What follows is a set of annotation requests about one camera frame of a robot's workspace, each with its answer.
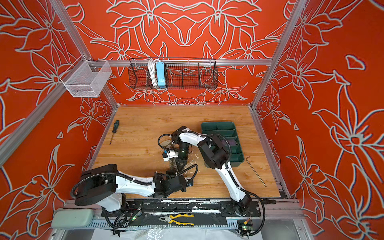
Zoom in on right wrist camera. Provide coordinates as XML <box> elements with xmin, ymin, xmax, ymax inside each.
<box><xmin>162</xmin><ymin>150</ymin><xmax>178</xmax><ymax>162</ymax></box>

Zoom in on yellow handle pliers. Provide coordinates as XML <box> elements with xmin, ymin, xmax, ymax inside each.
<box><xmin>159</xmin><ymin>214</ymin><xmax>195</xmax><ymax>227</ymax></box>

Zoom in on light blue box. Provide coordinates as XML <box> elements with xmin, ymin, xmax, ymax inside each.
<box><xmin>156</xmin><ymin>62</ymin><xmax>166</xmax><ymax>89</ymax></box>

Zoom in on pale green foam pad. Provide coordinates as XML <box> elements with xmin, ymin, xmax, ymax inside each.
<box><xmin>51</xmin><ymin>209</ymin><xmax>94</xmax><ymax>229</ymax></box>

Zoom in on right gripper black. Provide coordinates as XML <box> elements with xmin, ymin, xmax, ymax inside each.
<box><xmin>173</xmin><ymin>143</ymin><xmax>190</xmax><ymax>172</ymax></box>

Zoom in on white slotted cable duct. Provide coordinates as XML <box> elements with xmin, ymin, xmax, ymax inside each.
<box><xmin>82</xmin><ymin>219</ymin><xmax>239</xmax><ymax>231</ymax></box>

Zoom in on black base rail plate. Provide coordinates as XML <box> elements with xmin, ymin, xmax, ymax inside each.
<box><xmin>97</xmin><ymin>199</ymin><xmax>262</xmax><ymax>217</ymax></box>

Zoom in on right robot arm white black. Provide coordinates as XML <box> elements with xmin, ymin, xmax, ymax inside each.
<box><xmin>171</xmin><ymin>126</ymin><xmax>266</xmax><ymax>217</ymax></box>

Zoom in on green handle screwdriver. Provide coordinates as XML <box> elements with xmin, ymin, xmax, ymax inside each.
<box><xmin>109</xmin><ymin>120</ymin><xmax>120</xmax><ymax>145</ymax></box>

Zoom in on green plastic divided tray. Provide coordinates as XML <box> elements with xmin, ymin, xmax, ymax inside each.
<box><xmin>201</xmin><ymin>122</ymin><xmax>245</xmax><ymax>167</ymax></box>

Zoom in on black allen key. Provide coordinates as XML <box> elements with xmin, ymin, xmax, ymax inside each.
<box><xmin>245</xmin><ymin>156</ymin><xmax>267</xmax><ymax>188</ymax></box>

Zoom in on white wire mesh basket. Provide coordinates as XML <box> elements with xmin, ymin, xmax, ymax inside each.
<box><xmin>60</xmin><ymin>60</ymin><xmax>112</xmax><ymax>98</ymax></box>

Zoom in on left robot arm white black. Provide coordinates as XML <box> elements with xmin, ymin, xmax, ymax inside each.
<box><xmin>70</xmin><ymin>164</ymin><xmax>199</xmax><ymax>213</ymax></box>

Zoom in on black wire wall basket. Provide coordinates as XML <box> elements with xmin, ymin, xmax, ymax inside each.
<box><xmin>128</xmin><ymin>58</ymin><xmax>219</xmax><ymax>90</ymax></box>

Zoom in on beige argyle sock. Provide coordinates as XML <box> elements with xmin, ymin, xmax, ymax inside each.
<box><xmin>167</xmin><ymin>144</ymin><xmax>179</xmax><ymax>172</ymax></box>

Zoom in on white cable bundle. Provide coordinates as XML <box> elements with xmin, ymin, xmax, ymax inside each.
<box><xmin>147</xmin><ymin>59</ymin><xmax>158</xmax><ymax>88</ymax></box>

